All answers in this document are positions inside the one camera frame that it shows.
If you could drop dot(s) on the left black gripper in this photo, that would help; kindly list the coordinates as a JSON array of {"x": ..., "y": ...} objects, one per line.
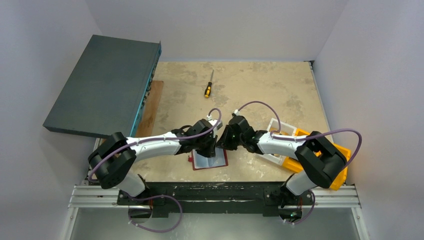
[{"x": 210, "y": 152}]

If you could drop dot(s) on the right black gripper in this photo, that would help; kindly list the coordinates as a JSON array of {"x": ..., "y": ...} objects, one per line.
[{"x": 228, "y": 138}]

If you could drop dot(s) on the red card holder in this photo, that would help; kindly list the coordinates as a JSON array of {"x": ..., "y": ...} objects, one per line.
[{"x": 200, "y": 162}]

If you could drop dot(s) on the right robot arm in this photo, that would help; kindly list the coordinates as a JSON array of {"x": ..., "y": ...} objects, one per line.
[{"x": 320, "y": 160}]

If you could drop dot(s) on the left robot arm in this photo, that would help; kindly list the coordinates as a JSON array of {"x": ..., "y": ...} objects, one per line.
[{"x": 112, "y": 160}]

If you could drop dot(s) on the yellow black screwdriver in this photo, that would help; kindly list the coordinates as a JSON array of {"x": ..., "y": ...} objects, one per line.
[{"x": 208, "y": 89}]

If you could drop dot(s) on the wooden board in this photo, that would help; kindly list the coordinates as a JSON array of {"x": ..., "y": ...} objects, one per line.
[{"x": 146, "y": 125}]

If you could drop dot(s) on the yellow plastic bin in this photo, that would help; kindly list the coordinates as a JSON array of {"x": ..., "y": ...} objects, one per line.
[{"x": 294, "y": 166}]

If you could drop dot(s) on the white frame tray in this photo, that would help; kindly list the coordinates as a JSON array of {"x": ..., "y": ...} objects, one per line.
[{"x": 284, "y": 130}]

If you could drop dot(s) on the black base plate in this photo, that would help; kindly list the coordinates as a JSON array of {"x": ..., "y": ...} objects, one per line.
[{"x": 251, "y": 197}]

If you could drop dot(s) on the dark grey network switch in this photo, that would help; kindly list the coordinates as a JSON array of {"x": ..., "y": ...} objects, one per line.
[{"x": 107, "y": 89}]

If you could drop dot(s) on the aluminium rail frame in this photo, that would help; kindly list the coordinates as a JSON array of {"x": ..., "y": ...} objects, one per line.
[{"x": 96, "y": 197}]

